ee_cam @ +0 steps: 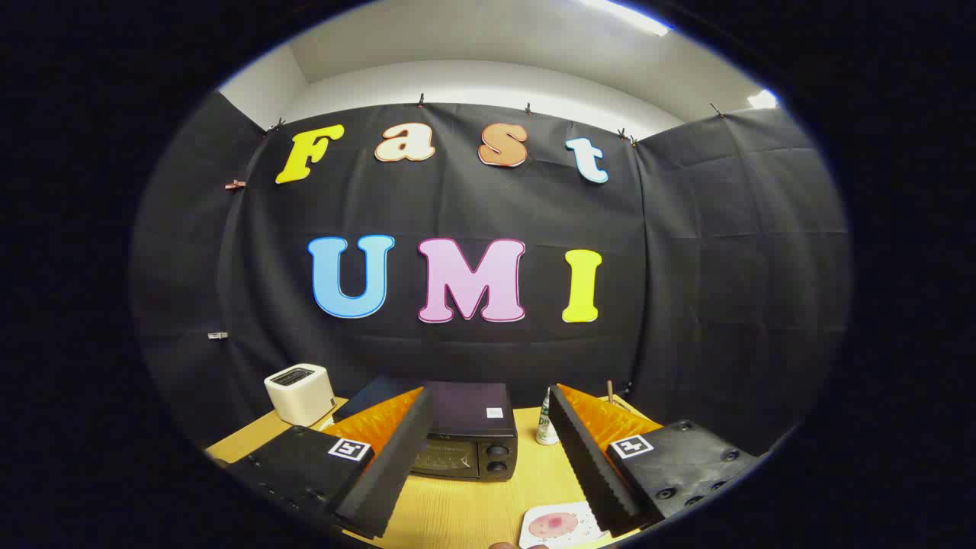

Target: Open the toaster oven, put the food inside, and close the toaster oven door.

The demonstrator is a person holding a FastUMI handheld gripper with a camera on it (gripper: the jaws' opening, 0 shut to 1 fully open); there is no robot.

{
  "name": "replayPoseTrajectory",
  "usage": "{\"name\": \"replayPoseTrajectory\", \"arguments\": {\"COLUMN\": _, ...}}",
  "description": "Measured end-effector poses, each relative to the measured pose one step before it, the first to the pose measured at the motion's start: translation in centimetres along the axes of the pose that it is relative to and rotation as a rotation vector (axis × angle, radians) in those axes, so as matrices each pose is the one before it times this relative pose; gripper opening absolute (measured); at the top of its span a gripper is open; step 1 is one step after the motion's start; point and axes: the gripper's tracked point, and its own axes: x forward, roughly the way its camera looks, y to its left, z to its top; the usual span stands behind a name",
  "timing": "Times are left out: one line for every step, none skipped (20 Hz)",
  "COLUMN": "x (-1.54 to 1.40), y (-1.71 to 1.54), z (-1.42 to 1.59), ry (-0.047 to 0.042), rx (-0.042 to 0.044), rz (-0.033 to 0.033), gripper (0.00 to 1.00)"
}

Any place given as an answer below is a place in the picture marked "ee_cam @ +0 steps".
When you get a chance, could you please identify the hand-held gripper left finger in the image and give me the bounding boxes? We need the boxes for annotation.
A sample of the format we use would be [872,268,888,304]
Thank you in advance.
[225,385,435,541]

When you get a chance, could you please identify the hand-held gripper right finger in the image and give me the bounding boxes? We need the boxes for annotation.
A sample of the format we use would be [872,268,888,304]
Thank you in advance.
[547,384,763,538]

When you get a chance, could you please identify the white square plate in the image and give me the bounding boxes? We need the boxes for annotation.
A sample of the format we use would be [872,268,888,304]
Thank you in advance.
[518,501,611,549]

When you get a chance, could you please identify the pink round food slice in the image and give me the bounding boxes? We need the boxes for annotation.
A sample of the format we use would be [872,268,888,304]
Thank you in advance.
[528,512,578,539]

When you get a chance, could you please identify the black toaster oven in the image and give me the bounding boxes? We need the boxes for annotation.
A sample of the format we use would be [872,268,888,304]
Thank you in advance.
[333,375,519,483]

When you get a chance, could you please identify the white bread toaster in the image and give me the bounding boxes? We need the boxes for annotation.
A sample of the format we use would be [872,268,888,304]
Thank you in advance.
[264,364,337,428]

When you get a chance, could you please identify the white bottle green label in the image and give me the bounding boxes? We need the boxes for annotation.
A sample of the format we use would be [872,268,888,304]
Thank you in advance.
[535,387,561,447]

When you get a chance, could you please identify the black backdrop cloth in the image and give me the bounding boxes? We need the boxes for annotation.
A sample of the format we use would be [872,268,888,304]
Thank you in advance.
[130,91,851,458]

